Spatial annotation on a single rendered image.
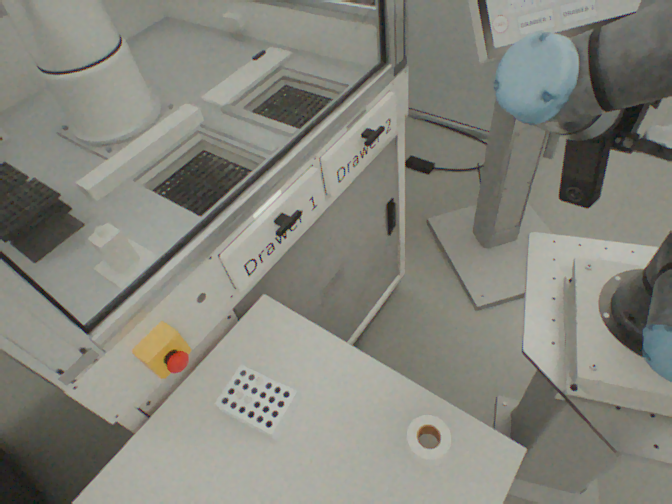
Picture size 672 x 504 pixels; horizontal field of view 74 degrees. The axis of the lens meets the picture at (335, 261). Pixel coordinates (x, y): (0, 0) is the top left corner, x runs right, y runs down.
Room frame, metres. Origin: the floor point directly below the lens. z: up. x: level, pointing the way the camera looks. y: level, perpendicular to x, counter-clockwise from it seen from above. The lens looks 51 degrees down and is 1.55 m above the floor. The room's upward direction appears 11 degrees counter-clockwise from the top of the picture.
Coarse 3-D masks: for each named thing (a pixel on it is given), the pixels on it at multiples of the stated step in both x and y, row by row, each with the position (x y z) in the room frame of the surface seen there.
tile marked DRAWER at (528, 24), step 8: (552, 8) 1.06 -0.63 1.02; (520, 16) 1.05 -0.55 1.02; (528, 16) 1.05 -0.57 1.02; (536, 16) 1.05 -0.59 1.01; (544, 16) 1.05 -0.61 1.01; (552, 16) 1.05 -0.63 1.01; (520, 24) 1.04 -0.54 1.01; (528, 24) 1.04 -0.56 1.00; (536, 24) 1.04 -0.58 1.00; (544, 24) 1.03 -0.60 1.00; (552, 24) 1.03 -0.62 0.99; (520, 32) 1.03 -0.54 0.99; (528, 32) 1.02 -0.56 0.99; (536, 32) 1.02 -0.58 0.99
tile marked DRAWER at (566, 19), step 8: (576, 0) 1.07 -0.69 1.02; (584, 0) 1.07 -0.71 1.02; (592, 0) 1.06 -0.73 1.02; (560, 8) 1.06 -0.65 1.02; (568, 8) 1.06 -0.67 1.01; (576, 8) 1.05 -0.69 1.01; (584, 8) 1.05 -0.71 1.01; (592, 8) 1.05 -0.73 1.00; (568, 16) 1.04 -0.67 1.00; (576, 16) 1.04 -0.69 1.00; (584, 16) 1.04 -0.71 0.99; (592, 16) 1.04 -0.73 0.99
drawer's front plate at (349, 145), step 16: (384, 96) 0.97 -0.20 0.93; (368, 112) 0.92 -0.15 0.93; (384, 112) 0.94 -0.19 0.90; (352, 128) 0.87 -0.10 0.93; (336, 144) 0.82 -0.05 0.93; (352, 144) 0.85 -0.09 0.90; (320, 160) 0.79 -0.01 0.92; (336, 160) 0.80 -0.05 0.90; (352, 160) 0.84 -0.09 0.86; (336, 176) 0.79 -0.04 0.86; (336, 192) 0.79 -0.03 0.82
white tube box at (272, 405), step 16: (240, 368) 0.40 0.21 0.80; (240, 384) 0.36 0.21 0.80; (256, 384) 0.36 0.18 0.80; (272, 384) 0.35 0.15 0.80; (224, 400) 0.34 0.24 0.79; (240, 400) 0.33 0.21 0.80; (256, 400) 0.33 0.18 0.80; (272, 400) 0.33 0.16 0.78; (288, 400) 0.32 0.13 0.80; (240, 416) 0.30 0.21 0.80; (256, 416) 0.30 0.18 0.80; (272, 416) 0.30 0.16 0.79; (288, 416) 0.30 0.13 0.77; (272, 432) 0.27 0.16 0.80
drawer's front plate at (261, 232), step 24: (312, 168) 0.76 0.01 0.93; (288, 192) 0.70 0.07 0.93; (312, 192) 0.73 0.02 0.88; (264, 216) 0.64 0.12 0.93; (312, 216) 0.72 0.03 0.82; (240, 240) 0.59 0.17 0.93; (264, 240) 0.62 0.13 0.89; (288, 240) 0.66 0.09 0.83; (240, 264) 0.57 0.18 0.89; (264, 264) 0.61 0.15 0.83; (240, 288) 0.55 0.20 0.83
